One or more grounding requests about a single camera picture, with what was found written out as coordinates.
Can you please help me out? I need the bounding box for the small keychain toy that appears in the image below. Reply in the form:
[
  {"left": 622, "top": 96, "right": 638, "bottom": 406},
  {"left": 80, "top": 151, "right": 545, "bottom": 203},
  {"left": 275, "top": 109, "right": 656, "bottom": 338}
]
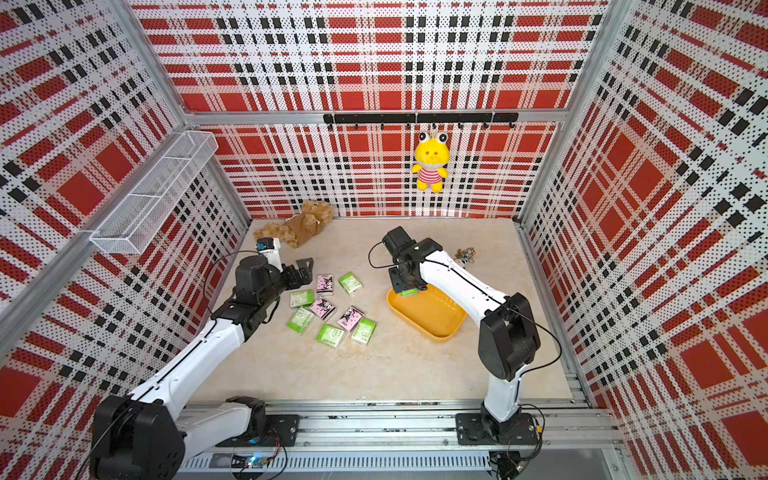
[{"left": 455, "top": 247, "right": 476, "bottom": 265}]

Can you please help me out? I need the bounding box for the brown teddy bear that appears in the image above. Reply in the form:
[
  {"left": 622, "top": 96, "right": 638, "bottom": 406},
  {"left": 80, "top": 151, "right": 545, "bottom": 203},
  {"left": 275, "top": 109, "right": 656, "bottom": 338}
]
[{"left": 254, "top": 201, "right": 335, "bottom": 248}]

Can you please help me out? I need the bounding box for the white wire mesh shelf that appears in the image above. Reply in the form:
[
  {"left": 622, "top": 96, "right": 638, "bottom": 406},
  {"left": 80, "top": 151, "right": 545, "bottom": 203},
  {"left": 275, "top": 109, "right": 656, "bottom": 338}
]
[{"left": 89, "top": 130, "right": 217, "bottom": 255}]

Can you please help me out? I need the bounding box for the green circuit board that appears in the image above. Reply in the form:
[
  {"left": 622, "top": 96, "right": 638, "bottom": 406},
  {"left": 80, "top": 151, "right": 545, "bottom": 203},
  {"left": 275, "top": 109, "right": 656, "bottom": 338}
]
[{"left": 230, "top": 454, "right": 271, "bottom": 473}]

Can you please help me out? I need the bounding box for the pink tissue pack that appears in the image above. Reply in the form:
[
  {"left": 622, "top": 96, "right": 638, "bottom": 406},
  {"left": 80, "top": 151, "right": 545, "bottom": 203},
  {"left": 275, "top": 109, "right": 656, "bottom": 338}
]
[
  {"left": 316, "top": 274, "right": 334, "bottom": 297},
  {"left": 337, "top": 306, "right": 364, "bottom": 332},
  {"left": 309, "top": 298, "right": 336, "bottom": 321}
]

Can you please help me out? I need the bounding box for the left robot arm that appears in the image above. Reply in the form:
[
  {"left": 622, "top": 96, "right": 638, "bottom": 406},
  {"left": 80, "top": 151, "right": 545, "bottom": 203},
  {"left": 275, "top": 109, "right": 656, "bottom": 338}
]
[{"left": 79, "top": 250, "right": 314, "bottom": 479}]

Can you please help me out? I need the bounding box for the yellow plastic storage box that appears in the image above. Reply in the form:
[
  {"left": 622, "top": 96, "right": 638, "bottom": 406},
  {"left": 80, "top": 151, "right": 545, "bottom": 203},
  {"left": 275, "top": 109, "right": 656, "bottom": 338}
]
[{"left": 387, "top": 285, "right": 468, "bottom": 343}]

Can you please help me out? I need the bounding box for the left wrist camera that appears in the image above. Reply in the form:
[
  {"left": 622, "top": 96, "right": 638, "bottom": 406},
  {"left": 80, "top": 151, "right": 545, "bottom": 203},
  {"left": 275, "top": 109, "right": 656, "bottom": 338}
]
[{"left": 256, "top": 237, "right": 283, "bottom": 271}]

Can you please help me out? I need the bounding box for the black hook rail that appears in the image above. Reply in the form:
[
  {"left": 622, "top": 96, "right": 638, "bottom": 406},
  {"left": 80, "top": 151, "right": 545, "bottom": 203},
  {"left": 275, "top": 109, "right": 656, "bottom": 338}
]
[{"left": 323, "top": 112, "right": 520, "bottom": 128}]

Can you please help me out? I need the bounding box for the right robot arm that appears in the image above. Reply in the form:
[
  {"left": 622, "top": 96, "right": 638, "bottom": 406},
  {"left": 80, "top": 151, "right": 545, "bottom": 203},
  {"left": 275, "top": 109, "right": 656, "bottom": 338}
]
[{"left": 381, "top": 227, "right": 554, "bottom": 446}]

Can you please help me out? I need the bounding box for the yellow frog plush toy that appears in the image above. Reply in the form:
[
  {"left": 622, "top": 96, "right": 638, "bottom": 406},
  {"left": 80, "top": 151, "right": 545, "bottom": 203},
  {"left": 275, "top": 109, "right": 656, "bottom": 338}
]
[{"left": 412, "top": 131, "right": 450, "bottom": 193}]

